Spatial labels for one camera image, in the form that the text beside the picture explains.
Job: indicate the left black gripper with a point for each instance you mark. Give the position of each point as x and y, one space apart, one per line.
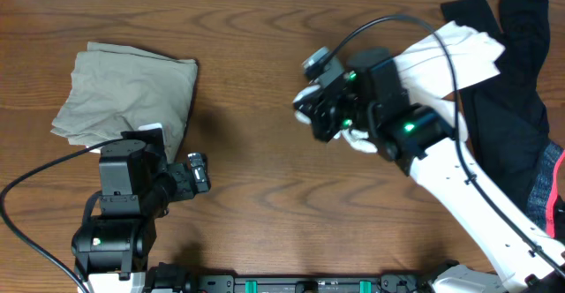
184 186

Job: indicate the small white cloth under garment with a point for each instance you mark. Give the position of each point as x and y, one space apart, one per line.
97 150

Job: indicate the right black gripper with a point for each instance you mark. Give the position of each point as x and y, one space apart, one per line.
316 116

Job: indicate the white t-shirt with logo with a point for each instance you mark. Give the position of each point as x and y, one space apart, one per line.
454 57

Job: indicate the folded olive green garment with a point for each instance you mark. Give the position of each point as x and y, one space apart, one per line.
122 88

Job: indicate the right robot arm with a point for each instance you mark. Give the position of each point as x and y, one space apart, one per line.
367 94

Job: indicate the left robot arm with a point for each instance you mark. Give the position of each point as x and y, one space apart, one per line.
117 232

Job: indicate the black garment with red stripe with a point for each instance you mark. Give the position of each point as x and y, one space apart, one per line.
506 118

